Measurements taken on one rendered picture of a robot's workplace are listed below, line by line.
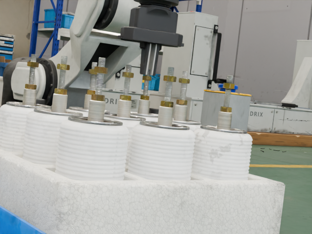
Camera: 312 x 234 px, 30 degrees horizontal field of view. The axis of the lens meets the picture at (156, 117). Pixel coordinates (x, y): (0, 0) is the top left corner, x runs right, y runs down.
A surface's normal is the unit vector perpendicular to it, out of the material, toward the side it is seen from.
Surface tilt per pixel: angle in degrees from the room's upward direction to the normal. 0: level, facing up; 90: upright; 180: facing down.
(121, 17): 126
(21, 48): 90
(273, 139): 90
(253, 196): 90
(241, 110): 90
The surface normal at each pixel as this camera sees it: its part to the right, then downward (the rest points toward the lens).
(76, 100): 0.32, 0.80
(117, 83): 0.58, 0.11
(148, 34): 0.33, 0.09
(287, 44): -0.80, -0.06
